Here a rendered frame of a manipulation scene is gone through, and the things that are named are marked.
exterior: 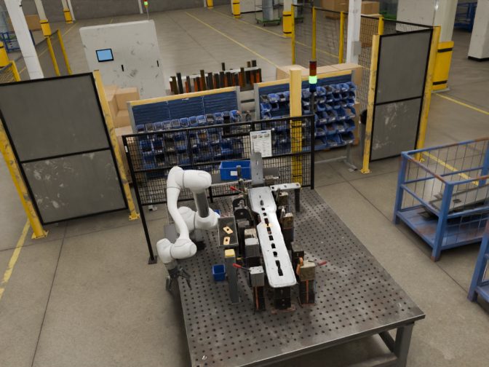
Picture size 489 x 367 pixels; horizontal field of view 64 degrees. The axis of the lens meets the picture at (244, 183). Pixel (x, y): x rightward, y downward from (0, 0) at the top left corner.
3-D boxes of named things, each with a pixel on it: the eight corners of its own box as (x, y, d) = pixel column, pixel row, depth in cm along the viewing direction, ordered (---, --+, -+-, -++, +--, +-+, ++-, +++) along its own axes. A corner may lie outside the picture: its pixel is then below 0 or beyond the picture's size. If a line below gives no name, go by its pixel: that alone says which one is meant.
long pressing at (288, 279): (301, 284, 265) (301, 282, 264) (268, 288, 264) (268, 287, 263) (269, 186, 386) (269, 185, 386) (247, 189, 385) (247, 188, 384)
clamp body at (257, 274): (268, 312, 284) (265, 273, 267) (252, 314, 283) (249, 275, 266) (265, 302, 292) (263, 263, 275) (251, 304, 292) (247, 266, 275)
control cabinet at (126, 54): (102, 119, 940) (73, 6, 823) (102, 112, 986) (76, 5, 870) (169, 108, 970) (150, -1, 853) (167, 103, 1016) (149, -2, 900)
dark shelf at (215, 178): (280, 178, 397) (280, 175, 395) (191, 188, 392) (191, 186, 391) (276, 169, 416) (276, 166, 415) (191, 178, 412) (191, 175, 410)
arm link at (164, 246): (158, 263, 276) (174, 263, 270) (150, 245, 272) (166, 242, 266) (167, 255, 285) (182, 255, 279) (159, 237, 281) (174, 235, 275)
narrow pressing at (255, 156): (263, 183, 390) (261, 151, 374) (252, 184, 390) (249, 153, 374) (263, 183, 391) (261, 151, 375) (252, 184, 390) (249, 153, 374)
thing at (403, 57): (363, 173, 602) (373, 35, 507) (359, 170, 614) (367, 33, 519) (423, 162, 621) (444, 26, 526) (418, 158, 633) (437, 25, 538)
